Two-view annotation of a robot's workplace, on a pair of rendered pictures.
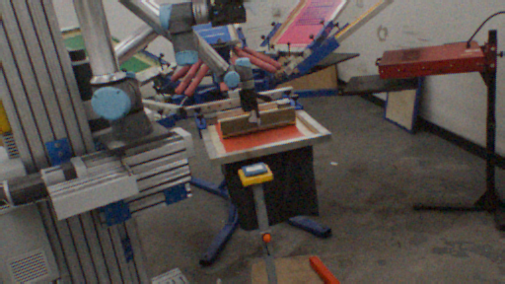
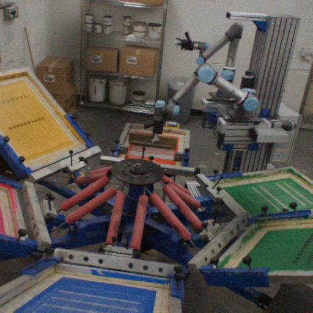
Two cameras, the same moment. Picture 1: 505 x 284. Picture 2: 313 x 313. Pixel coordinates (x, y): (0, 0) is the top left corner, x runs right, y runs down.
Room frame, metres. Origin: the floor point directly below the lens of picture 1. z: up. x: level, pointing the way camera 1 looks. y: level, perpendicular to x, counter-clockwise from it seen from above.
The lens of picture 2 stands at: (5.47, 0.62, 2.42)
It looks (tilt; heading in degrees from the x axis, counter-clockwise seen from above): 26 degrees down; 192
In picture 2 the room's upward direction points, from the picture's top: 6 degrees clockwise
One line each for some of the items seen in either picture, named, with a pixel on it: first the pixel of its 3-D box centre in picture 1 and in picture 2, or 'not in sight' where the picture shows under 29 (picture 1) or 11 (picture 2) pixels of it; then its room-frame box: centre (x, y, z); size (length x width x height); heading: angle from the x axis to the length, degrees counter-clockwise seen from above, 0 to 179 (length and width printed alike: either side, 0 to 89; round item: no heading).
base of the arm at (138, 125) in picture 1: (130, 120); (224, 90); (1.72, 0.44, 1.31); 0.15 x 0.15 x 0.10
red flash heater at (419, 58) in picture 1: (432, 59); not in sight; (2.99, -1.19, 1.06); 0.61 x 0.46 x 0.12; 68
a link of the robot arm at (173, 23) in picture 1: (178, 17); (204, 46); (1.59, 0.17, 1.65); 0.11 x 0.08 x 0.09; 90
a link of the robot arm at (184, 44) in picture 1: (184, 46); not in sight; (1.61, 0.17, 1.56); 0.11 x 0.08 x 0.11; 0
